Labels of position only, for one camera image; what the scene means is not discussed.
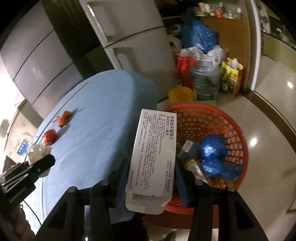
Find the black cable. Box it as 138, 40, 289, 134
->
21, 200, 44, 226

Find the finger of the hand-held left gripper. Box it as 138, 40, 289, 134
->
28, 154, 56, 174
35, 167, 53, 178

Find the row of jars and tins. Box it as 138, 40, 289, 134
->
194, 2, 244, 19

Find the white refrigerator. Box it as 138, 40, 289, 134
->
79, 0, 184, 100

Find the orange plastic bag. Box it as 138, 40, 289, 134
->
55, 110, 74, 128

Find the red plastic basket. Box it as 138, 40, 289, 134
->
143, 103, 249, 230

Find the person's left forearm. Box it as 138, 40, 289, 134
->
7, 204, 36, 241

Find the grey refrigerator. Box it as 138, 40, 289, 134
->
0, 0, 84, 119

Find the red shopping bag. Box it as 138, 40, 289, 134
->
175, 55, 196, 89

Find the yellow cardboard box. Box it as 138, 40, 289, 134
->
220, 57, 244, 98

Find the white cabinet with blue print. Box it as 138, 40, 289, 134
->
0, 99, 43, 161

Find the large blue plastic bag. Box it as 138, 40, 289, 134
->
180, 9, 218, 53

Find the wooden cabinet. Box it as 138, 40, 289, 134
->
199, 16, 252, 96

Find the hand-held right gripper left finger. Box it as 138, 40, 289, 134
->
35, 158, 130, 241

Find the blue snack packet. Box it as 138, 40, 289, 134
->
178, 140, 202, 163

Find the clear water jug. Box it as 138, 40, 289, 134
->
190, 61, 223, 102

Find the crumpled red plastic bag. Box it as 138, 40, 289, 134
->
42, 129, 57, 147

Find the yellow plastic bowl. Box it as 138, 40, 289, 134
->
168, 86, 195, 103

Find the white round device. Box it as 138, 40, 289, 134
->
0, 119, 9, 138

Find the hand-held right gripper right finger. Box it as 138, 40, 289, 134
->
174, 162, 264, 241

